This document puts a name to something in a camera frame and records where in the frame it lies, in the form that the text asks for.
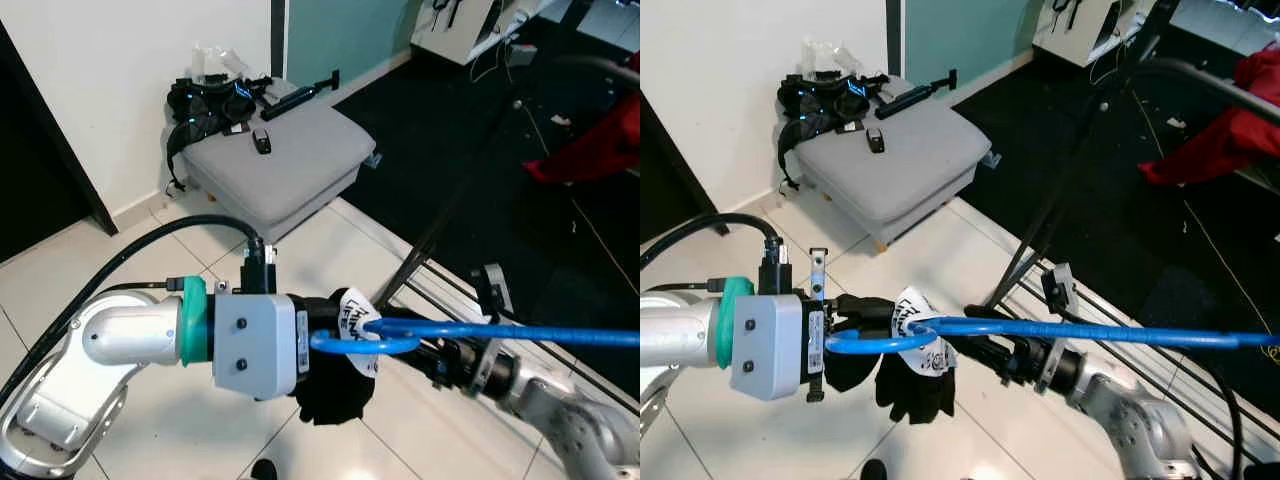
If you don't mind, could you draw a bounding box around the blue plastic hanger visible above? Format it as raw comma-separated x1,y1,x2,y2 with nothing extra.
825,315,1280,356
310,318,641,356

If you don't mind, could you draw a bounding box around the black rubber floor mat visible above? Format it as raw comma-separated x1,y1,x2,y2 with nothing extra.
948,0,1280,461
330,0,641,401

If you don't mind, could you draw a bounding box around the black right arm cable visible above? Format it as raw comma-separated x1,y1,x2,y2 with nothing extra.
1195,360,1246,480

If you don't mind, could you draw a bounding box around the clear plastic bag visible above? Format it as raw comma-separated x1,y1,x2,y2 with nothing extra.
800,38,861,81
190,42,251,86

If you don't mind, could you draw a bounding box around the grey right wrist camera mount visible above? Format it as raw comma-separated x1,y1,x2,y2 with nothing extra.
1035,262,1089,396
468,263,523,399

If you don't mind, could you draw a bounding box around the red shirt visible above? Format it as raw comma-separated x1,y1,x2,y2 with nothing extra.
523,90,641,184
1140,45,1280,188

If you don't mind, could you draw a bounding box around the black strap harness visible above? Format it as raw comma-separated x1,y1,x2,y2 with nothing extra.
775,72,881,191
165,75,271,191

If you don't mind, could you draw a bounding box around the black garment with printed band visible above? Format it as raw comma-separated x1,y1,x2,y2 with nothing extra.
295,288,386,426
825,285,961,426

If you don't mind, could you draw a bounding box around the black metal clothes rack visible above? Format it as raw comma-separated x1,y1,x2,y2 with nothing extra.
375,55,641,401
985,55,1280,461

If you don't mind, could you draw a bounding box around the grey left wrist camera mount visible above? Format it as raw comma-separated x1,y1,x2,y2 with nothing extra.
212,293,313,401
730,293,826,401

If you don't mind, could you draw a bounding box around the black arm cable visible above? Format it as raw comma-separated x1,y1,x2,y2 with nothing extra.
1195,360,1246,480
640,212,791,291
0,215,276,401

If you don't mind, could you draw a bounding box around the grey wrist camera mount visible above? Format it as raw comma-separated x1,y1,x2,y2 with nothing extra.
212,293,313,401
1035,262,1089,396
468,263,523,399
730,293,826,401

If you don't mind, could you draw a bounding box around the wide black door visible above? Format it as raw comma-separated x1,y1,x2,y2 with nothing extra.
0,20,119,263
640,95,713,241

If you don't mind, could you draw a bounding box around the white cabinet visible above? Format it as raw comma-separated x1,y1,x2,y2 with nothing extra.
1032,0,1171,69
410,0,561,66

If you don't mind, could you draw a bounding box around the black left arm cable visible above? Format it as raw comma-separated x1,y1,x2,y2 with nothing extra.
0,215,276,401
640,212,791,291

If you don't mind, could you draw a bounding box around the black selfie stick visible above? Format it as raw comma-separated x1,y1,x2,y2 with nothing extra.
260,70,341,123
872,68,959,119

